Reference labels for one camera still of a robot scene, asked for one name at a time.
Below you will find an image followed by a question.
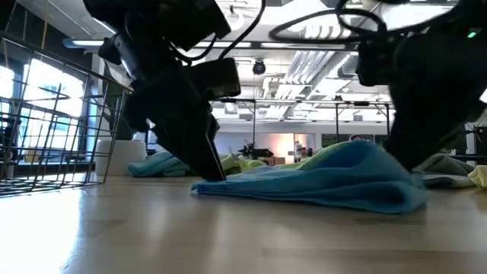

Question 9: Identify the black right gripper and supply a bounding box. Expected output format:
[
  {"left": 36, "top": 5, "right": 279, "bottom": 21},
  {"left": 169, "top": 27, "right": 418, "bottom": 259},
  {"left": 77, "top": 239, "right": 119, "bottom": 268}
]
[{"left": 386, "top": 32, "right": 487, "bottom": 172}]

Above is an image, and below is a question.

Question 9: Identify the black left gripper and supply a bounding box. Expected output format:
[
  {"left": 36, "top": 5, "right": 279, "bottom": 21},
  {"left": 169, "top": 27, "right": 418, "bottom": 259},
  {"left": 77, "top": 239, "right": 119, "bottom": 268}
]
[{"left": 123, "top": 68, "right": 228, "bottom": 182}]

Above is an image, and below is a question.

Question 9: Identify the light blue microfiber towel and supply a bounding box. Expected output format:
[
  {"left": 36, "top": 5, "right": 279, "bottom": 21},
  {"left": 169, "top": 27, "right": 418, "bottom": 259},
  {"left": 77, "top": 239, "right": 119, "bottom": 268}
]
[{"left": 127, "top": 151, "right": 191, "bottom": 178}]

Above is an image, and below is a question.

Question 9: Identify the grey microfiber towel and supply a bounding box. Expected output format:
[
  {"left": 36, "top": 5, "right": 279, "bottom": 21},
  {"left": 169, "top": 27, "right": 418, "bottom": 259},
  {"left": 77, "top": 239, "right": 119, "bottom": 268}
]
[{"left": 412, "top": 152, "right": 476, "bottom": 190}]

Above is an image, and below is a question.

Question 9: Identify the yellow microfiber towel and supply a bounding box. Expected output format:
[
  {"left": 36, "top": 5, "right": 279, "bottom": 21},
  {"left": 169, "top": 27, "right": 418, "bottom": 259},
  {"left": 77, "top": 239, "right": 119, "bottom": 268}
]
[{"left": 467, "top": 164, "right": 487, "bottom": 190}]

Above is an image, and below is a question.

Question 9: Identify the black device on desk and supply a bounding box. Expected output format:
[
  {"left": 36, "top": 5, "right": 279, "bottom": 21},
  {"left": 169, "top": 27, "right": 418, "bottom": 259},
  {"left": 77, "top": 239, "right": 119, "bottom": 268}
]
[{"left": 237, "top": 141, "right": 275, "bottom": 159}]

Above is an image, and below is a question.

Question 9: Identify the snake plant in white pot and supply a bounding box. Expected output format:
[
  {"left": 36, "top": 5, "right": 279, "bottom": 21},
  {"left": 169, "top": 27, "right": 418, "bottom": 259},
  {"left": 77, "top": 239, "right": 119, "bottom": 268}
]
[{"left": 94, "top": 64, "right": 148, "bottom": 177}]

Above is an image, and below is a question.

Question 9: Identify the long ceiling light strip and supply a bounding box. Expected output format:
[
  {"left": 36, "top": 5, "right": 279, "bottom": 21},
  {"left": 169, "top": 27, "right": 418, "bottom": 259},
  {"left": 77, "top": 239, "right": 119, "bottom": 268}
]
[{"left": 62, "top": 37, "right": 358, "bottom": 50}]

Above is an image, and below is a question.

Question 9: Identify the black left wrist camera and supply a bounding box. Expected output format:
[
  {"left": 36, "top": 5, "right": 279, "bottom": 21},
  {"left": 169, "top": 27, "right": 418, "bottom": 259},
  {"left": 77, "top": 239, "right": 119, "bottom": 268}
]
[{"left": 188, "top": 57, "right": 243, "bottom": 100}]

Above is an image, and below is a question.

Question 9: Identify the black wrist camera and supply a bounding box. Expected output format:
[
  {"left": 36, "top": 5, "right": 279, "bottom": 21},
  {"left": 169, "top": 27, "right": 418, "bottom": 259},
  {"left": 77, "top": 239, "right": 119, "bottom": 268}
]
[
  {"left": 357, "top": 37, "right": 396, "bottom": 87},
  {"left": 188, "top": 57, "right": 243, "bottom": 100}
]

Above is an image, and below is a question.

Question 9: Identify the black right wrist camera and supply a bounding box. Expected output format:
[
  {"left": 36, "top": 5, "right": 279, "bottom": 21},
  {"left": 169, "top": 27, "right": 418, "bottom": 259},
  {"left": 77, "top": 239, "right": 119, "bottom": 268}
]
[{"left": 357, "top": 37, "right": 396, "bottom": 87}]

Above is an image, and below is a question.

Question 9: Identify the silver ceiling air duct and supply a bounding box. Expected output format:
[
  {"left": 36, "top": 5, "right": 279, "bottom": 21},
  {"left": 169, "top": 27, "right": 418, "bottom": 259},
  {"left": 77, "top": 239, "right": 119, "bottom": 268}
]
[{"left": 336, "top": 51, "right": 361, "bottom": 79}]

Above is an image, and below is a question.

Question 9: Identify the metal wire basket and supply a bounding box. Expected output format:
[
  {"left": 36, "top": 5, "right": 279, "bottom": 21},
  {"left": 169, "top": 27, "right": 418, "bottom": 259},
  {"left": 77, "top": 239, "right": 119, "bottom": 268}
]
[{"left": 0, "top": 30, "right": 134, "bottom": 197}]

